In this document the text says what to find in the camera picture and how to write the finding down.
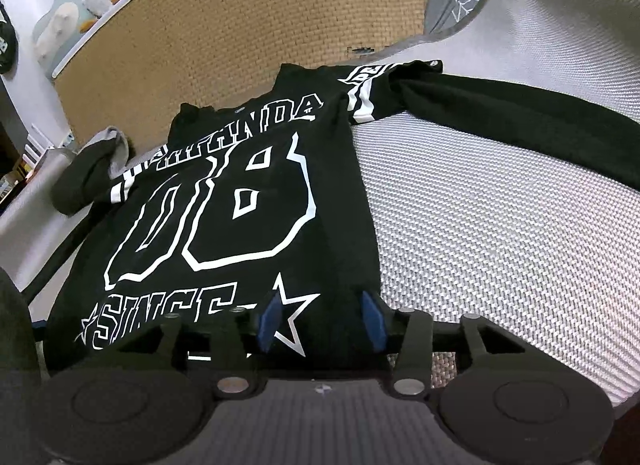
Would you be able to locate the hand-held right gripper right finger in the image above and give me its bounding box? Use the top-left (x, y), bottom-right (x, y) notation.
top-left (361, 290), bottom-right (536, 399)

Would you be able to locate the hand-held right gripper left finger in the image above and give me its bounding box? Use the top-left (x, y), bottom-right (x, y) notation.
top-left (107, 292), bottom-right (285, 399)

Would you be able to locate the black white-print shirt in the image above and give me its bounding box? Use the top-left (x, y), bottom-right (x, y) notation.
top-left (22, 59), bottom-right (640, 381)

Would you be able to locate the dark grey sweatshirt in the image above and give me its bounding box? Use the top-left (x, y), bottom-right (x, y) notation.
top-left (52, 127), bottom-right (132, 216)

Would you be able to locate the person's dark clothing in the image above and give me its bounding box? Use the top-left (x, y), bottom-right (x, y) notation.
top-left (0, 267), bottom-right (43, 381)

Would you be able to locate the tan woven headboard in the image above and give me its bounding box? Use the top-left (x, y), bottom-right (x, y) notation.
top-left (52, 0), bottom-right (441, 156)

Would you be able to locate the black printed cap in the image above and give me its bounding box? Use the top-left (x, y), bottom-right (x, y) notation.
top-left (0, 2), bottom-right (20, 76)

